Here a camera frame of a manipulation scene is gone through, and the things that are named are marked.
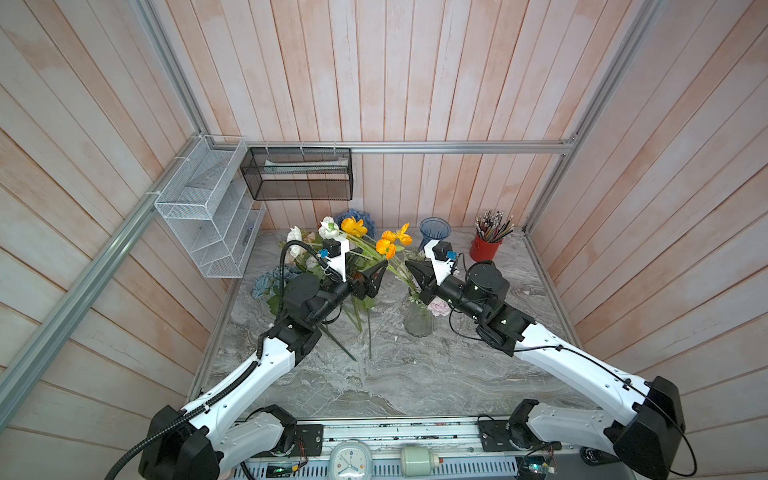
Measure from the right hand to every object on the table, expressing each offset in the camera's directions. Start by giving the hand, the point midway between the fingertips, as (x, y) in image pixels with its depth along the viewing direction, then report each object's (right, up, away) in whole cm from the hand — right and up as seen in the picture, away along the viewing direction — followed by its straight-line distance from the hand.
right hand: (407, 262), depth 68 cm
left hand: (-8, 0, 0) cm, 8 cm away
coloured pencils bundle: (+31, +11, +30) cm, 44 cm away
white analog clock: (-13, -47, 0) cm, 49 cm away
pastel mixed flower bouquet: (+7, -10, +2) cm, 13 cm away
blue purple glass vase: (+11, +11, +26) cm, 30 cm away
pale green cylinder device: (+2, -44, -4) cm, 44 cm away
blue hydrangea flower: (-11, +15, +49) cm, 53 cm away
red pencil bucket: (+32, +3, +39) cm, 51 cm away
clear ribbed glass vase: (+6, -19, +25) cm, 32 cm away
